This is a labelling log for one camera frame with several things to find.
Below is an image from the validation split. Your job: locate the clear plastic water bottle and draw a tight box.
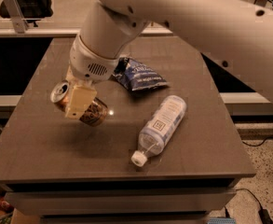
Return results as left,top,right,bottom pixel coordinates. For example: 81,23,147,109
131,95,186,167

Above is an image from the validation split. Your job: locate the brown table with drawers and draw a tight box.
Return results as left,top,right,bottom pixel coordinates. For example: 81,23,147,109
0,37,254,224

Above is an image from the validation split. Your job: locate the red can under table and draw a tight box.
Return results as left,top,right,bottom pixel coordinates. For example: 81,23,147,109
0,197,14,213

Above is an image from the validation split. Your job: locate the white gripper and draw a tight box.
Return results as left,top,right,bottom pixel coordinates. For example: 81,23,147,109
65,35,118,119

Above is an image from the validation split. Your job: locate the blue chip bag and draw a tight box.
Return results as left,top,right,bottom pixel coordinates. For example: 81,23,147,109
113,57,168,91

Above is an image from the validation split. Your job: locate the orange LaCroix soda can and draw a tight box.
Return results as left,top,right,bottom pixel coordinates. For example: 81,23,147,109
50,80,108,126

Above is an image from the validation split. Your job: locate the left metal railing bracket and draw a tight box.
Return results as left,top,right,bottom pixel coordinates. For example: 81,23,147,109
3,0,28,34

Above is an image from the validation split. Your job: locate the glass railing panel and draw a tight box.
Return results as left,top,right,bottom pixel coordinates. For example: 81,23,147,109
0,0,91,29

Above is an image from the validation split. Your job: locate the black power cable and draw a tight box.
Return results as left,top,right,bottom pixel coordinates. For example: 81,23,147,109
224,188,273,224

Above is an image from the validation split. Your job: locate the black office chair left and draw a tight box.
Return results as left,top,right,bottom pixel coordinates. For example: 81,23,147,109
0,0,54,28

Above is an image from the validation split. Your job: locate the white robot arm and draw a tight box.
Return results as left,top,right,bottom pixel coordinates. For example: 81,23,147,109
65,0,273,119

